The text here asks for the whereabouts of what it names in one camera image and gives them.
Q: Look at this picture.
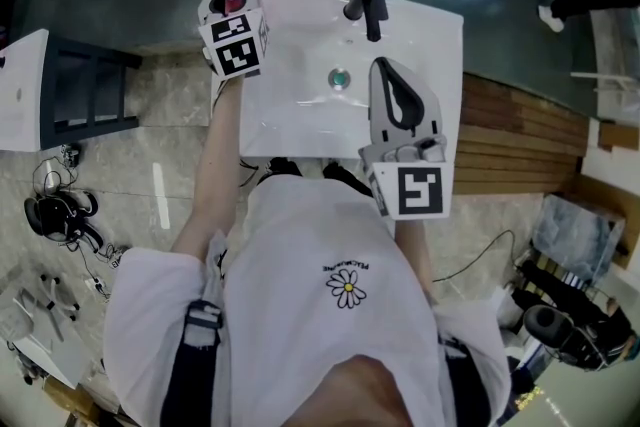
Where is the white daisy print t-shirt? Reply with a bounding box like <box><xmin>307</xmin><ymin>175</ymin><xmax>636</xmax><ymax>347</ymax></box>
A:
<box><xmin>101</xmin><ymin>174</ymin><xmax>512</xmax><ymax>427</ymax></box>

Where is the person's head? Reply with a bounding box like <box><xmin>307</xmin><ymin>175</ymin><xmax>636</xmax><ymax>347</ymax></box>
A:
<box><xmin>294</xmin><ymin>354</ymin><xmax>417</xmax><ymax>427</ymax></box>

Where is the person's right forearm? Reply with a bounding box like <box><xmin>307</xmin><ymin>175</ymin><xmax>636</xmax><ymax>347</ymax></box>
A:
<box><xmin>394</xmin><ymin>216</ymin><xmax>437</xmax><ymax>302</ymax></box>

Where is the small white sink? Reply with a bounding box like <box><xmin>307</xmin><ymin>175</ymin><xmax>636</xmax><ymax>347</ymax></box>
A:
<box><xmin>0</xmin><ymin>28</ymin><xmax>51</xmax><ymax>154</ymax></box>

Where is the black metal stand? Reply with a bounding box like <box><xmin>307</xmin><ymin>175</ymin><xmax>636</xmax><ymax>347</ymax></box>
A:
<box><xmin>39</xmin><ymin>34</ymin><xmax>144</xmax><ymax>152</ymax></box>

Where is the round sink drain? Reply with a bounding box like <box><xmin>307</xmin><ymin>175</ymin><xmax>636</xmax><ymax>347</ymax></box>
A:
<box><xmin>326</xmin><ymin>66</ymin><xmax>353</xmax><ymax>92</ymax></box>

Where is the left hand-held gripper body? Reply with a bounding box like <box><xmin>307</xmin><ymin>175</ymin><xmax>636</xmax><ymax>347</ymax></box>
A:
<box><xmin>198</xmin><ymin>8</ymin><xmax>272</xmax><ymax>80</ymax></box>

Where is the black headset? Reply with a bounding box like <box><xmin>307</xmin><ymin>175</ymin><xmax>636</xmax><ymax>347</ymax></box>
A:
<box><xmin>23</xmin><ymin>189</ymin><xmax>105</xmax><ymax>252</ymax></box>

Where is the person's left forearm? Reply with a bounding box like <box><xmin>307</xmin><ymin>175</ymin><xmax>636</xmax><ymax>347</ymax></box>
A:
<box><xmin>171</xmin><ymin>76</ymin><xmax>247</xmax><ymax>262</ymax></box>

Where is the white chair base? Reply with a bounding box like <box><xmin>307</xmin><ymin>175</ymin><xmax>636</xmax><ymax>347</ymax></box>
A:
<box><xmin>8</xmin><ymin>273</ymin><xmax>82</xmax><ymax>342</ymax></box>

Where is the wooden plank platform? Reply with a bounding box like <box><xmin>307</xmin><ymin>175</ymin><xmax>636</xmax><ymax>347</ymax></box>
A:
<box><xmin>451</xmin><ymin>71</ymin><xmax>592</xmax><ymax>197</ymax></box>

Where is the large white ceramic sink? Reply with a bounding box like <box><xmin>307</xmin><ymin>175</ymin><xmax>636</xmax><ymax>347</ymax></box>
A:
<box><xmin>209</xmin><ymin>0</ymin><xmax>466</xmax><ymax>162</ymax></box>

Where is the black backpack strap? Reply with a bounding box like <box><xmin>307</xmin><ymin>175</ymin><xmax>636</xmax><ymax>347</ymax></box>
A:
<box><xmin>436</xmin><ymin>336</ymin><xmax>494</xmax><ymax>427</ymax></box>
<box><xmin>159</xmin><ymin>299</ymin><xmax>224</xmax><ymax>427</ymax></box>

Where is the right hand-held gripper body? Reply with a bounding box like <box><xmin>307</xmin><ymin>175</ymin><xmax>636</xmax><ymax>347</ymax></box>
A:
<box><xmin>357</xmin><ymin>133</ymin><xmax>456</xmax><ymax>221</ymax></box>

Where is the clear plastic bag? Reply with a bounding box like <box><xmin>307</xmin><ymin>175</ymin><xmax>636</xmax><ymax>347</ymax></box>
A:
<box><xmin>529</xmin><ymin>193</ymin><xmax>627</xmax><ymax>287</ymax></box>

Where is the person's left shoe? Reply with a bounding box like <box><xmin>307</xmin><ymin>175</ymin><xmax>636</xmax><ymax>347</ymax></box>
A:
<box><xmin>269</xmin><ymin>156</ymin><xmax>304</xmax><ymax>179</ymax></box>

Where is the black faucet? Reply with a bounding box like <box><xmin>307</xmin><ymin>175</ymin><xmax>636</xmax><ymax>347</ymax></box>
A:
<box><xmin>342</xmin><ymin>0</ymin><xmax>390</xmax><ymax>43</ymax></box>

